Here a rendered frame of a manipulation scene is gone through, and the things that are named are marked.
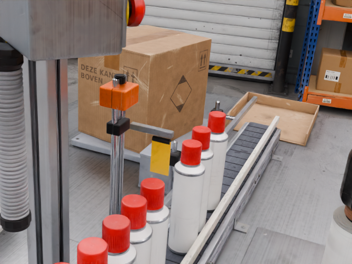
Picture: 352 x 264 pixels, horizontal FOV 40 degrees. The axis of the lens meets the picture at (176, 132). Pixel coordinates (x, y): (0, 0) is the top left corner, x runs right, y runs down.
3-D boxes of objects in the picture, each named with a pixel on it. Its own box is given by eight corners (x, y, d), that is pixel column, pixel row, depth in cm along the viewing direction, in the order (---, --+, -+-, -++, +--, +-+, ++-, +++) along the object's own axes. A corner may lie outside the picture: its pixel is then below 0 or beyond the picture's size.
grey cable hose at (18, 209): (18, 237, 54) (7, 52, 46) (-7, 228, 55) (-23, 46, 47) (37, 221, 57) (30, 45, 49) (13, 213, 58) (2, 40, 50)
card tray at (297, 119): (305, 146, 145) (307, 134, 144) (222, 128, 154) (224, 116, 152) (317, 116, 171) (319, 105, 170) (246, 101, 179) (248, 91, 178)
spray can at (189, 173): (190, 259, 84) (201, 152, 76) (163, 250, 85) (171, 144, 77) (200, 242, 88) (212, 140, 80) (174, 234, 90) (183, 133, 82)
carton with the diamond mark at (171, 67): (144, 156, 126) (150, 55, 115) (77, 131, 138) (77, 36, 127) (202, 124, 150) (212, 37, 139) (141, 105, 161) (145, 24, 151)
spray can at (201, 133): (199, 238, 89) (211, 137, 81) (173, 230, 91) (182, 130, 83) (208, 224, 94) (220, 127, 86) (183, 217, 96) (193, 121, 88)
